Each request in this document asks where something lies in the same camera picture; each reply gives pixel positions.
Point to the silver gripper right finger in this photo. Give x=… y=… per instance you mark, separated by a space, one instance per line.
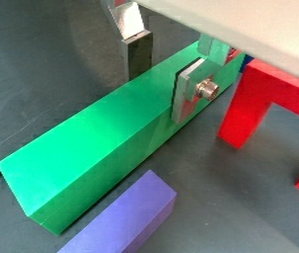
x=193 y=82

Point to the green rectangular block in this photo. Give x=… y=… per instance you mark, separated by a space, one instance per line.
x=61 y=172

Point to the red E-shaped block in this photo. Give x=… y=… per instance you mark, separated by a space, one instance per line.
x=265 y=86

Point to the blue rectangular block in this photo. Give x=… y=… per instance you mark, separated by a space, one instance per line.
x=245 y=61

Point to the purple E-shaped block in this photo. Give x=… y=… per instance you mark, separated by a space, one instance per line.
x=122 y=226

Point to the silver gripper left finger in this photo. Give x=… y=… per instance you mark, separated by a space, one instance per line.
x=135 y=38

